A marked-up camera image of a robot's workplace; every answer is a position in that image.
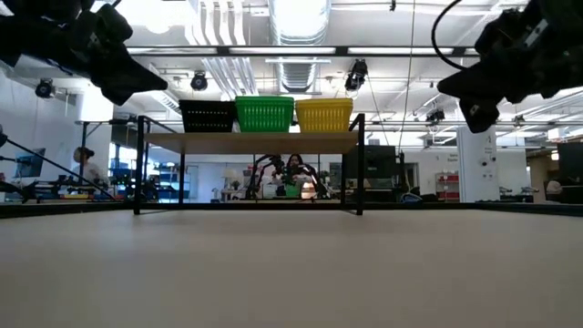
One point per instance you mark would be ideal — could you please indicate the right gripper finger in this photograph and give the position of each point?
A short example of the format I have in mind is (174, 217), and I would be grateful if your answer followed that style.
(478, 76)
(469, 91)

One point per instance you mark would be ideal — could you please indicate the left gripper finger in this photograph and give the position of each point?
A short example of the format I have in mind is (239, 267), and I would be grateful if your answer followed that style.
(127, 73)
(136, 90)

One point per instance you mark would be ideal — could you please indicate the black plastic basket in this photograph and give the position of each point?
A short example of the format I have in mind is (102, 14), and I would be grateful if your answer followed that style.
(207, 101)
(207, 125)
(207, 105)

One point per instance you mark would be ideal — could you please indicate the background black robot arm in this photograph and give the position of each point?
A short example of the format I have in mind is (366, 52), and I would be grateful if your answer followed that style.
(319, 177)
(259, 171)

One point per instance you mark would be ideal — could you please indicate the wooden shelf with black legs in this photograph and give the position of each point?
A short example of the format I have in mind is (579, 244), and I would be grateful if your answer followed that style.
(255, 143)

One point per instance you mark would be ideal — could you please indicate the red storage rack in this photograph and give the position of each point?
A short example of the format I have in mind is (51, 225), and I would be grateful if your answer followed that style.
(447, 180)

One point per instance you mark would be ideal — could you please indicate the person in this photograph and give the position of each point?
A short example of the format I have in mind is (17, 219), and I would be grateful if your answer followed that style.
(88, 171)
(295, 163)

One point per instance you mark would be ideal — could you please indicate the blue storage rack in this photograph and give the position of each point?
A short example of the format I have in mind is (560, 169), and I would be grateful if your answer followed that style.
(168, 182)

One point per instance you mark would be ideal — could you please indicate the black monitor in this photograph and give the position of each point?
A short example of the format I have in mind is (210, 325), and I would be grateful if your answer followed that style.
(571, 159)

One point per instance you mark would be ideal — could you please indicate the black cabinet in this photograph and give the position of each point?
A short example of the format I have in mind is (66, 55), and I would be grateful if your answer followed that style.
(380, 168)

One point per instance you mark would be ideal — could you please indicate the computer monitor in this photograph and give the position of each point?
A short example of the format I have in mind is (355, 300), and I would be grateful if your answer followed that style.
(31, 163)

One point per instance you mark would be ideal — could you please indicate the background cluttered work table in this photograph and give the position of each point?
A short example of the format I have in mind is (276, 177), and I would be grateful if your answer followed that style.
(68, 195)

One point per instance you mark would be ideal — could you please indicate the long ceiling light bar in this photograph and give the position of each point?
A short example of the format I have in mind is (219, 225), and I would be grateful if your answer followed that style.
(273, 50)

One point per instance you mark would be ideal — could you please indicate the background green basket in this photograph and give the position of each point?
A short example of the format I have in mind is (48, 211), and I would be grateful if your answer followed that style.
(293, 190)

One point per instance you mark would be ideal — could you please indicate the tan table mat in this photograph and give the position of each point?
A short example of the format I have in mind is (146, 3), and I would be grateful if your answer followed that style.
(291, 273)

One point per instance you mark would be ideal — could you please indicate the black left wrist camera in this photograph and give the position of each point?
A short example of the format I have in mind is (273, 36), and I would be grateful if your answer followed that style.
(114, 23)

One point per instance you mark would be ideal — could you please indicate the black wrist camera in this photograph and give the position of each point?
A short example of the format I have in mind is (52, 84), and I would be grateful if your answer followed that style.
(498, 29)
(114, 23)

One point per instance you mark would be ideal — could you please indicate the black ceiling camera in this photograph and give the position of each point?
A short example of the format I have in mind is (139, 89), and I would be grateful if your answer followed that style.
(356, 75)
(199, 83)
(44, 89)
(435, 117)

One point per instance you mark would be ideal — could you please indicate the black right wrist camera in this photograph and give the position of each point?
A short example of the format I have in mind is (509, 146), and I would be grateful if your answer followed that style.
(498, 29)

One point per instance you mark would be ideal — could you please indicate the background black metal frame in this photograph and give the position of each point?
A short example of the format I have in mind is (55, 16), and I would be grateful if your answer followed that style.
(83, 134)

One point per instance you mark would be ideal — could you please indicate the silver round ceiling duct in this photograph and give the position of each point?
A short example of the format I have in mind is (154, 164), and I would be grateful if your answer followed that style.
(298, 27)

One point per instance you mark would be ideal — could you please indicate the black metal rig frame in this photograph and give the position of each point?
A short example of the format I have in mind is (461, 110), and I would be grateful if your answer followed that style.
(273, 206)

